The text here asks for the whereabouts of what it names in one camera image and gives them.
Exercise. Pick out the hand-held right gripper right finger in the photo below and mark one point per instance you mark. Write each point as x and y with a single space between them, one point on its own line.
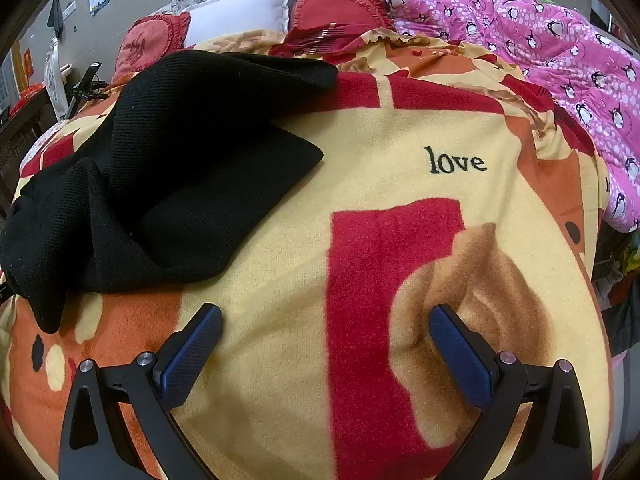
460 355

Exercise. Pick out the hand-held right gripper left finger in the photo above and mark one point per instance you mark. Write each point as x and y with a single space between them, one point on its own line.
195 355

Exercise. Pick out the black pants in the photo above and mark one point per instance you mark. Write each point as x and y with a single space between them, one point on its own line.
175 160

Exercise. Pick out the colourful clothes pile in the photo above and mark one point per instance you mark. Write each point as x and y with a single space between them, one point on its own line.
620 285

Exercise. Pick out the red yellow printed blanket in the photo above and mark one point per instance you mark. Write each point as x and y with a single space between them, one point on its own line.
310 210

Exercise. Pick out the dark wooden table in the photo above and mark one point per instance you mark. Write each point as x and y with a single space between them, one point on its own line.
20 135

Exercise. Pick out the black phone stand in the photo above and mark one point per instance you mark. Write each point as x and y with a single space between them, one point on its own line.
85 87

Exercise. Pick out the red decorations pile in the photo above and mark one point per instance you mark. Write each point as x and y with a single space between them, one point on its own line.
27 97

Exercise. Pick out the plastic wrapped white chair back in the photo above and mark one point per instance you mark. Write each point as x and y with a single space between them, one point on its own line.
54 80

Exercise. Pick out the red ruffled cushion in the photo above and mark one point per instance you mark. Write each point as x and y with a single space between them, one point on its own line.
145 40
330 5

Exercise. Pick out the pink penguin print quilt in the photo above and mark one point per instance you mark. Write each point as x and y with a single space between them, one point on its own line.
550 45

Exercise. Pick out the red striped cloth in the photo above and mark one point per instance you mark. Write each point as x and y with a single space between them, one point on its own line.
310 42

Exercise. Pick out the white pillow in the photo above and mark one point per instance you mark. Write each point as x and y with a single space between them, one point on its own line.
240 15

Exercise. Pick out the dark hanging cloth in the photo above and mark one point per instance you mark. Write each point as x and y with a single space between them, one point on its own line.
55 15

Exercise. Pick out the red paper wall decoration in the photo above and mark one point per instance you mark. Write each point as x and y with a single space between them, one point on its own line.
27 62

